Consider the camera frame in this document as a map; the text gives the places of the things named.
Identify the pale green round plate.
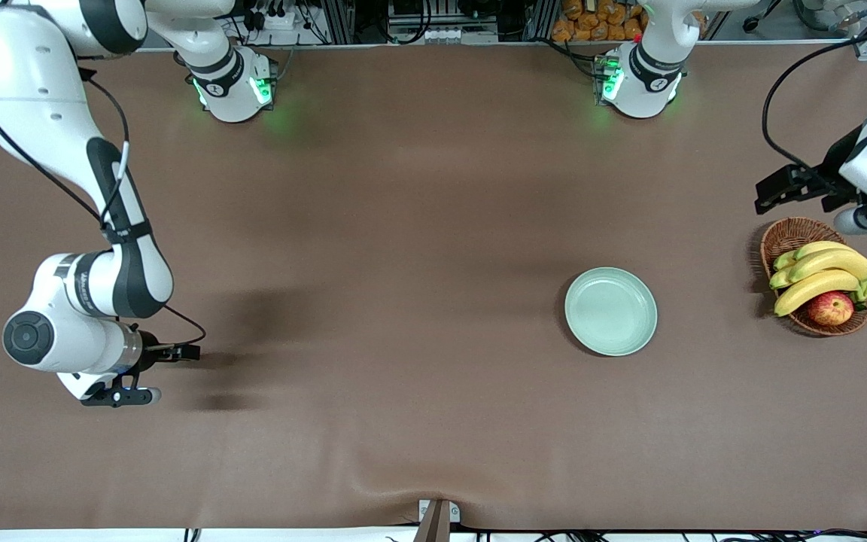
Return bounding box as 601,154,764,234
564,267,659,357

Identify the brown wicker basket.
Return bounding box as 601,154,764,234
759,217,867,337

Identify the yellow banana bunch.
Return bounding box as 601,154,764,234
769,241,867,318

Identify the red apple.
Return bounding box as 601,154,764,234
808,291,855,327

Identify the black chair base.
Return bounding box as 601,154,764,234
742,0,789,35

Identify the pile of brown bread rolls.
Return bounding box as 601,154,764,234
552,0,649,42

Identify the brown table cloth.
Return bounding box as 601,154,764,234
0,41,867,531

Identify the white power strip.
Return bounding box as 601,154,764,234
249,8,299,31

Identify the white terminal block row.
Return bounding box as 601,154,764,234
388,26,500,44

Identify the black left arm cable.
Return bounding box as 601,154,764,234
762,15,867,172

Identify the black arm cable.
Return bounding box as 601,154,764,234
762,15,867,172
0,45,207,351

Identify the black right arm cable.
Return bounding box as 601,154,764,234
0,45,207,351

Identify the aluminium frame post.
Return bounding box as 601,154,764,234
324,0,355,44
524,0,555,42

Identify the metal table edge bracket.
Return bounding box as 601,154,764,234
412,499,461,542

